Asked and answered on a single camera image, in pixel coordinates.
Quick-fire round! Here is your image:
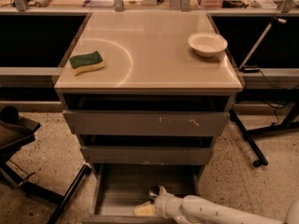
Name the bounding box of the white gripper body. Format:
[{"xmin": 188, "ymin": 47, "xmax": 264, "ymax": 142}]
[{"xmin": 154, "ymin": 193, "xmax": 183, "ymax": 218}]

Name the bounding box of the silver redbull can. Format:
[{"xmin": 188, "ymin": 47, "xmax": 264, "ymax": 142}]
[{"xmin": 149, "ymin": 186, "xmax": 160, "ymax": 201}]

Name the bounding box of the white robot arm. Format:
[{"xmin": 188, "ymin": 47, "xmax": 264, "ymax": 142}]
[{"xmin": 134, "ymin": 186, "xmax": 299, "ymax": 224}]

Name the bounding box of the grey open bottom drawer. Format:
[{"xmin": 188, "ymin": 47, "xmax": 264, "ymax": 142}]
[{"xmin": 81, "ymin": 164, "xmax": 204, "ymax": 224}]

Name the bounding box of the grey middle drawer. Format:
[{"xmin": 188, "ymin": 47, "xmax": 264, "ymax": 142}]
[{"xmin": 80, "ymin": 146, "xmax": 213, "ymax": 165}]

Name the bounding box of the grey drawer cabinet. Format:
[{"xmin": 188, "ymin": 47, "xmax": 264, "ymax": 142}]
[{"xmin": 51, "ymin": 9, "xmax": 246, "ymax": 224}]

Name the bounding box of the grey top drawer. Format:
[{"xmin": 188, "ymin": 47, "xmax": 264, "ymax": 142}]
[{"xmin": 63, "ymin": 110, "xmax": 228, "ymax": 136}]

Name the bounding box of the black stand right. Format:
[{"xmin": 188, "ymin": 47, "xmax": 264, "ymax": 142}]
[{"xmin": 229, "ymin": 101, "xmax": 299, "ymax": 167}]

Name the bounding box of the black stand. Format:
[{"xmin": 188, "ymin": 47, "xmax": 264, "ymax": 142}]
[
  {"xmin": 229, "ymin": 101, "xmax": 299, "ymax": 167},
  {"xmin": 0, "ymin": 112, "xmax": 85, "ymax": 224}
]

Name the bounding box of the green yellow sponge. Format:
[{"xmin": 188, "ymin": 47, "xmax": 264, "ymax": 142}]
[{"xmin": 69, "ymin": 50, "xmax": 105, "ymax": 76}]

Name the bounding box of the white ceramic bowl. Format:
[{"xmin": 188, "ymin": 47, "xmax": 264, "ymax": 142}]
[{"xmin": 188, "ymin": 33, "xmax": 228, "ymax": 57}]

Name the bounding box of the black stand left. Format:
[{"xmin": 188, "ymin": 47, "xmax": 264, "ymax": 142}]
[{"xmin": 0, "ymin": 112, "xmax": 85, "ymax": 224}]

